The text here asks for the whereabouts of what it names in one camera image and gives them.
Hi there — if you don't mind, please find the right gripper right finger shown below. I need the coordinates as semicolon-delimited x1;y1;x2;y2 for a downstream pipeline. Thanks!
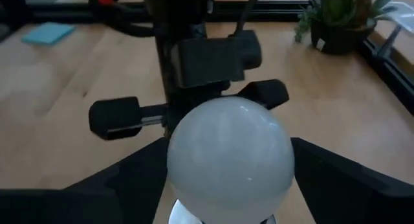
290;137;414;224

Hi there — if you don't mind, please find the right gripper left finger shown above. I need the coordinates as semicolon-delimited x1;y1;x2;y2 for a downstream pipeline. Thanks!
0;137;171;224

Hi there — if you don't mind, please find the white lightbulb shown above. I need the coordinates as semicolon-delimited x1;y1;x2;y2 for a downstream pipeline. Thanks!
166;95;296;224

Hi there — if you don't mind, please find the blue sticky note pad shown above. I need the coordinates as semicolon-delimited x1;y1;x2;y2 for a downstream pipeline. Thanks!
20;21;78;46

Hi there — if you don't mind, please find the beige wooden desk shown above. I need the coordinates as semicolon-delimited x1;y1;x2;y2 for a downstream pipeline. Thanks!
213;0;414;68

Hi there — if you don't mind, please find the green potted plant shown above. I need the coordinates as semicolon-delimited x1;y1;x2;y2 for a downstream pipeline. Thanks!
293;0;399;56

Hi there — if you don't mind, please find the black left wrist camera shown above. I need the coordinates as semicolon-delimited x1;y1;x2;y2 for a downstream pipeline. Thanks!
170;29;263;89

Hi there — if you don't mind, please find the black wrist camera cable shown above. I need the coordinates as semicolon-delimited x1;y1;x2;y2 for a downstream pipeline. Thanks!
233;0;267;36

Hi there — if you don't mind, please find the black aluminium table frame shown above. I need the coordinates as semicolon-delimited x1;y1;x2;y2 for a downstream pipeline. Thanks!
0;0;414;117

